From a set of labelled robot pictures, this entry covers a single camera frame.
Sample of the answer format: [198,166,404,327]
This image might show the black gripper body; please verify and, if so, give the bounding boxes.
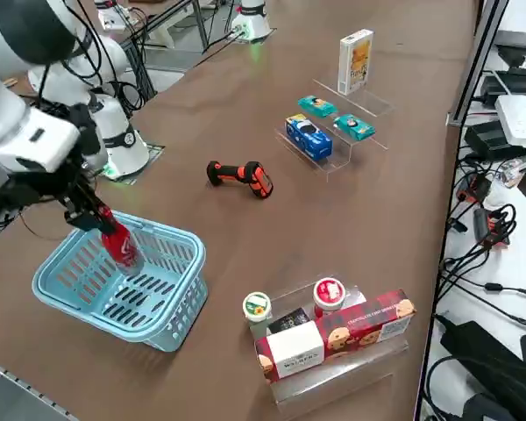
[0,161,93,211]

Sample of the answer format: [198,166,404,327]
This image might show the red Coca-Cola bottle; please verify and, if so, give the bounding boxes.
[99,205,145,278]

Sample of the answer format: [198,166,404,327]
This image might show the orange black barcode scanner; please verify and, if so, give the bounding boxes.
[205,160,275,201]

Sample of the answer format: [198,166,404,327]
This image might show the white yellow Franzzi cookie box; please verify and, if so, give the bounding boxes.
[338,28,375,96]

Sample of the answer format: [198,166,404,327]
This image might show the light blue shopping basket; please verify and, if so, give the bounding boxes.
[32,209,210,353]

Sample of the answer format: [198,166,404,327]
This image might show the white cup green lid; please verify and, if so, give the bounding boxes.
[242,291,274,339]

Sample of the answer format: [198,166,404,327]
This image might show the small black box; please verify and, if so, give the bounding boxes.
[266,307,310,337]

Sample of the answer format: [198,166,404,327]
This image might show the blue Oreo cookie box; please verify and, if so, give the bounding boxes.
[284,113,334,161]

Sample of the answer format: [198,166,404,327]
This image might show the teal snack packet yellow print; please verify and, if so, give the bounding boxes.
[297,95,338,118]

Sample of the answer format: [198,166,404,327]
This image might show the clear acrylic stepped shelf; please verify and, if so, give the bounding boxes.
[247,280,411,407]
[274,78,398,182]

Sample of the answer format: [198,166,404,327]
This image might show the white cup red lid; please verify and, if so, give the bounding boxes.
[312,276,347,319]

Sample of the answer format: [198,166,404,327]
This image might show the teal snack packet red-dressed girl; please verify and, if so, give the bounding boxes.
[332,113,376,141]

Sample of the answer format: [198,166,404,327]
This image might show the red tartan Walkers cookie box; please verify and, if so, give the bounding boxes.
[253,288,417,385]

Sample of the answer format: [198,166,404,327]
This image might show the grey hub orange ports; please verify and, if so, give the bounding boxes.
[457,173,493,203]
[472,208,512,252]

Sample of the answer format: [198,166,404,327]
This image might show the black power adapter box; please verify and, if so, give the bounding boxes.
[464,118,526,161]

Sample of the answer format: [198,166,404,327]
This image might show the white power strip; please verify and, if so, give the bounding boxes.
[494,94,526,148]

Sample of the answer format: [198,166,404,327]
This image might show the black flat box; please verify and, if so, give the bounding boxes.
[481,68,526,106]

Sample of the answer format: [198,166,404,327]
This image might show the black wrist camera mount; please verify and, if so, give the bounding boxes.
[68,103,110,171]

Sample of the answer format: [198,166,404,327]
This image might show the aluminium table rail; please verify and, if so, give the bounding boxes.
[0,355,79,421]

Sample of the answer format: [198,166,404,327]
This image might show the aluminium frame post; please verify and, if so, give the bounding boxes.
[445,0,512,128]

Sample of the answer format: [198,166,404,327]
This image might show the black cable with ferrite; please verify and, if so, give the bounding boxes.
[437,269,526,297]

